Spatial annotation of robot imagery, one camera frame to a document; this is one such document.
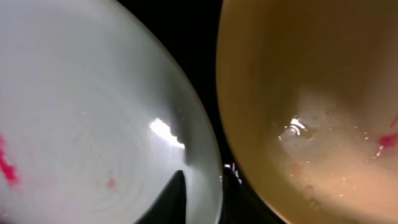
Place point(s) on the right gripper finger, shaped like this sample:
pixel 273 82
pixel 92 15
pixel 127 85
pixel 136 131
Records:
pixel 170 206

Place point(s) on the light blue plate front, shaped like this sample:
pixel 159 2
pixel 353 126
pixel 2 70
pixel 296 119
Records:
pixel 96 117

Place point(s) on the yellow plate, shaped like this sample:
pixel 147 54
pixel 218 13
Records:
pixel 307 92

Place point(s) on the black round tray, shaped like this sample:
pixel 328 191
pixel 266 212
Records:
pixel 189 31

